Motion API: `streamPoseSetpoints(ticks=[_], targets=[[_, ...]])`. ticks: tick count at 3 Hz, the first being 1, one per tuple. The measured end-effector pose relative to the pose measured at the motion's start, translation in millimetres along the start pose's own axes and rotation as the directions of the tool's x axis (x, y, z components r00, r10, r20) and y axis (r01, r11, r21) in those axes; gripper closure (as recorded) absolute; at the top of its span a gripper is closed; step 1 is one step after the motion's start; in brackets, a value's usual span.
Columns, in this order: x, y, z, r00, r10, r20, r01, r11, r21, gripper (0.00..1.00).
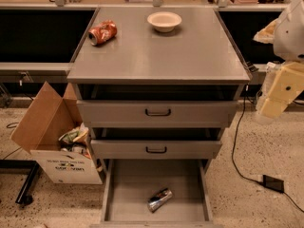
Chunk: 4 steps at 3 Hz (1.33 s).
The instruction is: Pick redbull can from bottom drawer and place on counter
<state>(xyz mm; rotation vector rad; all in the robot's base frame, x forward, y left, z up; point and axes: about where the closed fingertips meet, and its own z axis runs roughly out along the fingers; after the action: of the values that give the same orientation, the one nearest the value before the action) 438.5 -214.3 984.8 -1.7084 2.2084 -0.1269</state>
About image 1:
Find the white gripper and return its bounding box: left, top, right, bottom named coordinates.
left=256, top=62, right=304, bottom=119

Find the silver blue redbull can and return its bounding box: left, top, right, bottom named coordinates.
left=147, top=188, right=173, bottom=213

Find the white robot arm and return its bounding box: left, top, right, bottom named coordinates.
left=256, top=0, right=304, bottom=123

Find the grey drawer cabinet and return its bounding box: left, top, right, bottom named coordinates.
left=66, top=6, right=252, bottom=163

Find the grey bottom drawer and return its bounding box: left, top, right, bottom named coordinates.
left=89, top=160, right=223, bottom=228

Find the grey drawer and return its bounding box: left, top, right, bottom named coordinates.
left=89, top=160, right=223, bottom=228
left=90, top=140, right=222, bottom=160
left=77, top=100, right=237, bottom=128

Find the grey middle drawer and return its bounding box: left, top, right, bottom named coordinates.
left=90, top=140, right=222, bottom=160

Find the grey top drawer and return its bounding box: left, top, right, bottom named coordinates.
left=77, top=100, right=237, bottom=128

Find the crushed orange soda can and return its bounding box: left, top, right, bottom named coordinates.
left=88, top=20, right=117, bottom=46

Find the black power adapter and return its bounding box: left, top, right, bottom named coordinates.
left=262, top=175, right=284, bottom=193

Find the white bowl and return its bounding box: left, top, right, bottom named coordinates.
left=147, top=11, right=181, bottom=33

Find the cardboard box with trash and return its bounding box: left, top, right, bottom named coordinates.
left=10, top=82, right=103, bottom=184

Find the black metal stand leg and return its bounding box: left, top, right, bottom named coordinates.
left=0, top=160, right=40, bottom=205

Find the black power cable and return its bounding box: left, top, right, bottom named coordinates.
left=231, top=92, right=304, bottom=213

